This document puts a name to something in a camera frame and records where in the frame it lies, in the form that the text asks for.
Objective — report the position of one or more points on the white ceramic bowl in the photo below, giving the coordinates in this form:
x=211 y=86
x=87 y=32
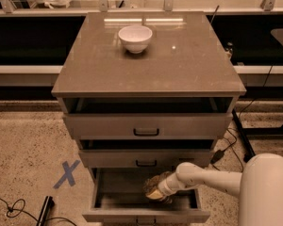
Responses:
x=135 y=38

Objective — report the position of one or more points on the bottom grey drawer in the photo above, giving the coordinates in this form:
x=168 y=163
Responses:
x=118 y=198

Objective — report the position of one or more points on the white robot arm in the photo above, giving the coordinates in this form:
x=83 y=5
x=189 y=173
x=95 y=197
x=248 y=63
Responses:
x=259 y=187

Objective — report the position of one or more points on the black power adapter with cable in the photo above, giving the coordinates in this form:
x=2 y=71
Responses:
x=219 y=154

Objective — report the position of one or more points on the blue tape cross mark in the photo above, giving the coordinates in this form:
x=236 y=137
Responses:
x=67 y=175

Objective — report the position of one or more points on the black stand leg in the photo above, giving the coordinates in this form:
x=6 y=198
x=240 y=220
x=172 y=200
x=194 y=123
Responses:
x=245 y=141

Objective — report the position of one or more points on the black device on floor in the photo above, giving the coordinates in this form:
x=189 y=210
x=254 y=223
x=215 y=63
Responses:
x=48 y=204

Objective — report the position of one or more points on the grey drawer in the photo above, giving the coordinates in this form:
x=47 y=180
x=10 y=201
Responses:
x=113 y=118
x=118 y=198
x=146 y=153

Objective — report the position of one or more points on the middle grey drawer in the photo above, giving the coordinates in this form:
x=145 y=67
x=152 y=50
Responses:
x=146 y=153

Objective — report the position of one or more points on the clear plastic water bottle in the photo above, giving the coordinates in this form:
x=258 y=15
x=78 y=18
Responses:
x=151 y=184

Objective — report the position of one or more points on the top grey drawer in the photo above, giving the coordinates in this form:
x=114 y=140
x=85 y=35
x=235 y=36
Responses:
x=113 y=118

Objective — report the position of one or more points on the grey drawer cabinet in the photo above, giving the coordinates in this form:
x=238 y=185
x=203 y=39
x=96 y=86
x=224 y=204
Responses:
x=184 y=59

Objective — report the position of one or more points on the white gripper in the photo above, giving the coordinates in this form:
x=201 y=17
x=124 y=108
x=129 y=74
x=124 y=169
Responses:
x=165 y=187

